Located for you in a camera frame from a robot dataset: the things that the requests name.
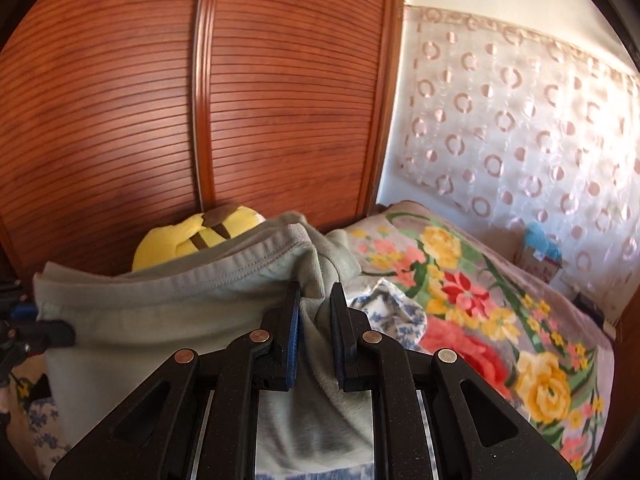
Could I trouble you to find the grey-green pants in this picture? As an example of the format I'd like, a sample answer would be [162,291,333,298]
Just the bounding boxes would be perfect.
[32,212,376,471]

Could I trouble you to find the yellow plush toy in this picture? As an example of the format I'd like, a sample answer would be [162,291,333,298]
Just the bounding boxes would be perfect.
[131,204,266,272]

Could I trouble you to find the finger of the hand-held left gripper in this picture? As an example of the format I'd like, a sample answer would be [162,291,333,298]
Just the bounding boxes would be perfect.
[0,300,38,321]
[0,320,77,361]

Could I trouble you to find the wooden louvred wardrobe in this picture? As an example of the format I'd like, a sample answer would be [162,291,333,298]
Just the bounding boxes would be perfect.
[0,0,406,286]

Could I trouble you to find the blue plastic bag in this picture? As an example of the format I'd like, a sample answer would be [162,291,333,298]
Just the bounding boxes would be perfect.
[522,221,558,256]

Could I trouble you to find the bed with blue floral sheet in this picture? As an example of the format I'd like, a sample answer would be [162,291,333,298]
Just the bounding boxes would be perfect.
[10,279,428,480]

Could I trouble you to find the colourful floral blanket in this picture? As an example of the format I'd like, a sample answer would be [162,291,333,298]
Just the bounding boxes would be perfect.
[327,201,616,480]

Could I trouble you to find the sheer circle-patterned curtain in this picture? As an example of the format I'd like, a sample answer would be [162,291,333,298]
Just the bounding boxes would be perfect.
[395,2,640,311]

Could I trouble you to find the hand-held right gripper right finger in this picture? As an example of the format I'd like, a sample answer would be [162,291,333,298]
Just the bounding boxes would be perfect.
[331,284,576,480]

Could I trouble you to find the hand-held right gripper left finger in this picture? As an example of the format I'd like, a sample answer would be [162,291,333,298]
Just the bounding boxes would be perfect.
[50,282,302,480]

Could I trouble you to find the small cardboard box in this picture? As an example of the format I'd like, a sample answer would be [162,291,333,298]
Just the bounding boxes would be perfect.
[517,245,563,283]

